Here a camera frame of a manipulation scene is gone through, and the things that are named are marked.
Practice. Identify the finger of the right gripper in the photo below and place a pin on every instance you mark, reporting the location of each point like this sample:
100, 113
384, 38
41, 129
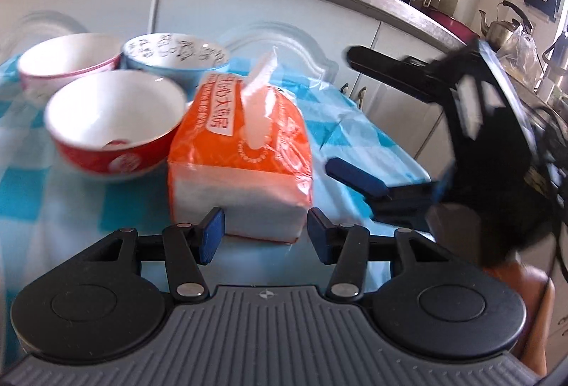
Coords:
410, 75
415, 206

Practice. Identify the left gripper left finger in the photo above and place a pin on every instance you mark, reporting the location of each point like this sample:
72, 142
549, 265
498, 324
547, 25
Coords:
115, 295

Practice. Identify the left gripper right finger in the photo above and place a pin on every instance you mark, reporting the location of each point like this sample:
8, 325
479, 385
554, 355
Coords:
418, 295

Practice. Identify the orange tissue pack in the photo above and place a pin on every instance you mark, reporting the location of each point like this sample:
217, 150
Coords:
243, 147

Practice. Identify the red white bowl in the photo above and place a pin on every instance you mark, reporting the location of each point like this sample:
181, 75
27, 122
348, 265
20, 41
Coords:
115, 125

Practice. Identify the pink floral white bowl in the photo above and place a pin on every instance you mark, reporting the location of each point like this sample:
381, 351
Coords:
50, 65

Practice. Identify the blue cartoon animal bowl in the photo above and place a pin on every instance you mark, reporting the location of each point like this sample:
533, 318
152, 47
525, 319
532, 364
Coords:
183, 58

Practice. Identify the person's hand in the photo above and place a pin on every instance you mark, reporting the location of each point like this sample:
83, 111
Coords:
538, 293

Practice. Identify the steel kettle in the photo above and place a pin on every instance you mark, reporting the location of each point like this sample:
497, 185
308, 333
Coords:
497, 33

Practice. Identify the clear plastic bag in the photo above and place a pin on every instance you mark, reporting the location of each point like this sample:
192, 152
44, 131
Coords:
518, 57

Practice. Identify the steel thermos jug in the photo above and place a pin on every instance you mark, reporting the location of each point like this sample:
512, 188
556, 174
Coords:
555, 59

